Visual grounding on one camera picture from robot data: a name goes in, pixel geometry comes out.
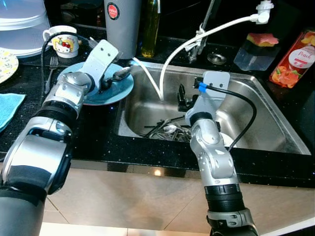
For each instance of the light blue plate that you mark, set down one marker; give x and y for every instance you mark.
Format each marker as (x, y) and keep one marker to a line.
(123, 91)

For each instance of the black chopstick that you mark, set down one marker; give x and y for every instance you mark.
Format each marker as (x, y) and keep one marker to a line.
(152, 129)

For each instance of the white bowl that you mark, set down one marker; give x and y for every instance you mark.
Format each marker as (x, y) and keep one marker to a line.
(226, 140)

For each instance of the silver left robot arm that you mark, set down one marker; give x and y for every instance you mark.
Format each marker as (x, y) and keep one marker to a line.
(64, 93)

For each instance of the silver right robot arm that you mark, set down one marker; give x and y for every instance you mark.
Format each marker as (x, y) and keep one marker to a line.
(211, 152)

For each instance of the metal kitchen faucet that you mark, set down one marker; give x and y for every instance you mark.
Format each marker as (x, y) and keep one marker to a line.
(197, 46)

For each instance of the beige kitchen base cabinet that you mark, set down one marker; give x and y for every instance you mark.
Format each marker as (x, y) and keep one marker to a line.
(123, 196)

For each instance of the grey water jug red logo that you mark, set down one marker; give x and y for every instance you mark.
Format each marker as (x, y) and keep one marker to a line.
(123, 34)

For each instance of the white cartoon cat mug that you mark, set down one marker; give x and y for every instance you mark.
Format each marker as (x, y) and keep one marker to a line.
(66, 46)

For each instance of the silver metal fork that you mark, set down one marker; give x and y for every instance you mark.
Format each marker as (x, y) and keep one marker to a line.
(53, 64)

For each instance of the white tape strip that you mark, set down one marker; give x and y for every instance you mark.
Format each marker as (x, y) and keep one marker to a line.
(200, 35)

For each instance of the yellow oil glass bottle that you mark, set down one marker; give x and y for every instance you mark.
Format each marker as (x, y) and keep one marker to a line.
(150, 34)

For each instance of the stainless steel sink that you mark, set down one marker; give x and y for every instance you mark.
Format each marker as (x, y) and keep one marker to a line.
(275, 123)

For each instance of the pink yellow sponge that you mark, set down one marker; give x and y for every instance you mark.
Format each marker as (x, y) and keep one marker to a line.
(262, 39)

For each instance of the blue cloth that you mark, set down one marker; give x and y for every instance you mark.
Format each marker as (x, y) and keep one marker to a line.
(10, 108)

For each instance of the floral patterned plate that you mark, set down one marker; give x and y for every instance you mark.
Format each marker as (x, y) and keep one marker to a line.
(7, 66)

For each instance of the clear plastic food cover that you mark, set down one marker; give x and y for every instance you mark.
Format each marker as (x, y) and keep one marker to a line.
(22, 27)

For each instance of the peach dish soap bottle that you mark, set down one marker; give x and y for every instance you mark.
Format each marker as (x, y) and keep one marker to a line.
(295, 61)

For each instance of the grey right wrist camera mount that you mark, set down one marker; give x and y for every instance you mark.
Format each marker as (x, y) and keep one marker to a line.
(214, 81)

